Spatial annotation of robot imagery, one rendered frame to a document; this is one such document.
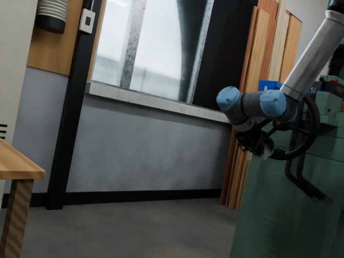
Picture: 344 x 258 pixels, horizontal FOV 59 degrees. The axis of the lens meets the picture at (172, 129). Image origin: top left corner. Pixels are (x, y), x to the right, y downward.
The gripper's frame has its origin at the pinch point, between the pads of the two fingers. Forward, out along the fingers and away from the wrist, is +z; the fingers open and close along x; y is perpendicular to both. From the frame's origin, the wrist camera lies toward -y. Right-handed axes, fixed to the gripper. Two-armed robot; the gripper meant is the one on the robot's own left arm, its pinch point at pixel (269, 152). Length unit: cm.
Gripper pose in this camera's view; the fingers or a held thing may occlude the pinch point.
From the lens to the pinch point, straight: 120.2
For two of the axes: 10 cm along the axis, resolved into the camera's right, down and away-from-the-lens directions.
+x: 6.3, 1.8, -7.6
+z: 5.4, 6.0, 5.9
